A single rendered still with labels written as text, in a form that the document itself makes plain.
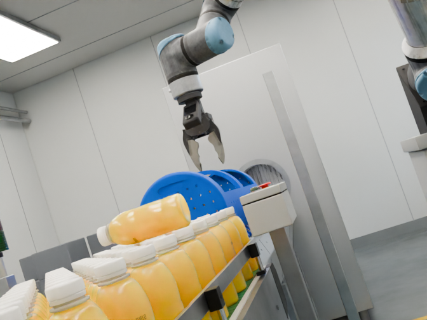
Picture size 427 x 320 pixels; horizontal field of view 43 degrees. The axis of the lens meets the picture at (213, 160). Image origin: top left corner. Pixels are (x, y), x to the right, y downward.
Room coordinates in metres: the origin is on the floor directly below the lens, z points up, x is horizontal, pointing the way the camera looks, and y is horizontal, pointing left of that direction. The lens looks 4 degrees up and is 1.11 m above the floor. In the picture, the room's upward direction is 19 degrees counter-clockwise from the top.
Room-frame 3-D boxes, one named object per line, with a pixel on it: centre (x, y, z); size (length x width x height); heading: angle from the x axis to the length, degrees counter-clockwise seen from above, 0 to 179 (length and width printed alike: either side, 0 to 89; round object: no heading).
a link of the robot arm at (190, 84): (1.51, 0.01, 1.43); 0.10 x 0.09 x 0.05; 79
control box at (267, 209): (1.37, -0.10, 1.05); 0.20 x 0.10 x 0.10; 169
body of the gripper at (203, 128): (1.51, 0.01, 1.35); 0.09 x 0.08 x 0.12; 169
